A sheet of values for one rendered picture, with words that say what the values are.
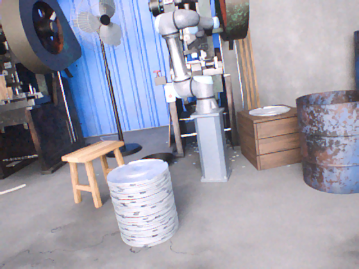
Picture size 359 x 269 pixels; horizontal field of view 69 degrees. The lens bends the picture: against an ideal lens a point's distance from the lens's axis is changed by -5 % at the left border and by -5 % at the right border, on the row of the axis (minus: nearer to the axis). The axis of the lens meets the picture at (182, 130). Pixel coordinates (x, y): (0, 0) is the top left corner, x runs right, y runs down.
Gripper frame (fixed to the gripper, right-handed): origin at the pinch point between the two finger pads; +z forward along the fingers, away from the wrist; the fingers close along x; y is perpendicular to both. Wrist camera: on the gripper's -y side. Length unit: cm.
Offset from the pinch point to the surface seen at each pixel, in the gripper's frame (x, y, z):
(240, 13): 5.1, 35.7, -30.7
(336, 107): -109, 55, -14
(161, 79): -3.0, -33.7, 10.9
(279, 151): -79, 41, 38
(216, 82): -7.1, 10.7, 20.2
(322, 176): -119, 50, 22
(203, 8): 29.5, 9.9, -32.1
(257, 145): -78, 26, 32
